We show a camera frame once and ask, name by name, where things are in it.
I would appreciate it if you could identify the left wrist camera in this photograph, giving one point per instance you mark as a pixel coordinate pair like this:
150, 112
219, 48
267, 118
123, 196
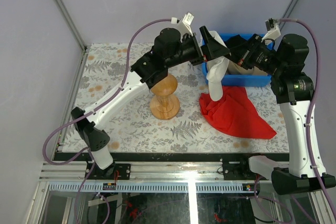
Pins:
184, 24

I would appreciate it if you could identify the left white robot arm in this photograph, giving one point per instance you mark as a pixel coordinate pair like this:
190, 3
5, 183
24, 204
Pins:
170, 49

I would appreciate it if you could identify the wooden hat stand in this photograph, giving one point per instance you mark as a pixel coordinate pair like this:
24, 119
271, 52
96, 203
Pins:
165, 104

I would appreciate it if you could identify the red cloth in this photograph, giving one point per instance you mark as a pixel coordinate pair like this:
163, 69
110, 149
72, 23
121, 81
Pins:
235, 115

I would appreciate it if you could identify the tan baseball cap with logo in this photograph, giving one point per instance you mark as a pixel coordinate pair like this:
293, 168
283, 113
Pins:
235, 69

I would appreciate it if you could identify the floral table mat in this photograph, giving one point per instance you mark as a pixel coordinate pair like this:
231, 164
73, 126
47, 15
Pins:
135, 129

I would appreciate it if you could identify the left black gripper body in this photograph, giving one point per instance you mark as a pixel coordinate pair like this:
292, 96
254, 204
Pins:
190, 50

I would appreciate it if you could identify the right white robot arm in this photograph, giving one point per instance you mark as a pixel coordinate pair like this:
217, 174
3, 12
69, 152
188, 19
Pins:
294, 92

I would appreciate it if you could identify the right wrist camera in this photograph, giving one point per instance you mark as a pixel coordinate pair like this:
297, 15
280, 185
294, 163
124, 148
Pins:
273, 30

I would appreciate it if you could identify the black cap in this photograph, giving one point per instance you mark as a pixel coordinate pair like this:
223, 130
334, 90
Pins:
236, 42

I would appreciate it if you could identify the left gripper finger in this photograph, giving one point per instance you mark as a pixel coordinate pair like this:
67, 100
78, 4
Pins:
211, 52
211, 38

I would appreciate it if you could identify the white baseball cap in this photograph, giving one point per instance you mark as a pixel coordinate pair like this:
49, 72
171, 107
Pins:
216, 71

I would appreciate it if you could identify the left aluminium corner post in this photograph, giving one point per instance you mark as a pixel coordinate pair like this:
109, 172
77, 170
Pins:
71, 25

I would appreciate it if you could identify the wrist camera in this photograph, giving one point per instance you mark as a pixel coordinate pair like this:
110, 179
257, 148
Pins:
184, 24
273, 30

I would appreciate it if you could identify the aluminium front rail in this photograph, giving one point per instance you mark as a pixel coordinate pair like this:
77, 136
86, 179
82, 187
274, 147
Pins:
140, 172

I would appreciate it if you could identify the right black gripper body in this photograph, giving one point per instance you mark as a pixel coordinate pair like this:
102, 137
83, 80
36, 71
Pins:
259, 56

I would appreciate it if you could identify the blue plastic bin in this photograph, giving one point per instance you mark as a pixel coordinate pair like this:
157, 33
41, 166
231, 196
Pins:
239, 80

